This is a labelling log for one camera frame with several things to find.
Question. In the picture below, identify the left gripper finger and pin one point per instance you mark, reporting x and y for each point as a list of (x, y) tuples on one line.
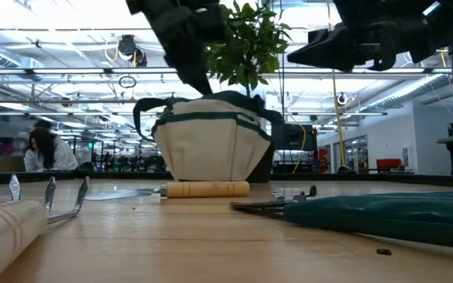
[(191, 63)]

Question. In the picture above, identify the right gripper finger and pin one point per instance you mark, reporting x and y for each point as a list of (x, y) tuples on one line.
[(321, 55)]

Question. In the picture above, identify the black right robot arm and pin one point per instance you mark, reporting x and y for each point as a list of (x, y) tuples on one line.
[(427, 12)]

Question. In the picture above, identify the cream green gardening bag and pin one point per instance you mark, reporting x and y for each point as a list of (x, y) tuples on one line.
[(211, 149)]

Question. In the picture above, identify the potted green plant black pot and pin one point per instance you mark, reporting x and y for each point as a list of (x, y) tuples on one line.
[(250, 51)]

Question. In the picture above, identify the black vented equipment box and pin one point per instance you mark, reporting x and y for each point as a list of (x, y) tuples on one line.
[(293, 137)]

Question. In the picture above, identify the red container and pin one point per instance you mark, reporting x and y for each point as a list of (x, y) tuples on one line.
[(388, 163)]

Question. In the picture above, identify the person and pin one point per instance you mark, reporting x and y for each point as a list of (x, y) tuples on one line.
[(42, 124), (55, 157)]

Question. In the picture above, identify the small dark debris piece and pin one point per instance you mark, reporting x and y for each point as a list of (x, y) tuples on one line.
[(384, 252)]

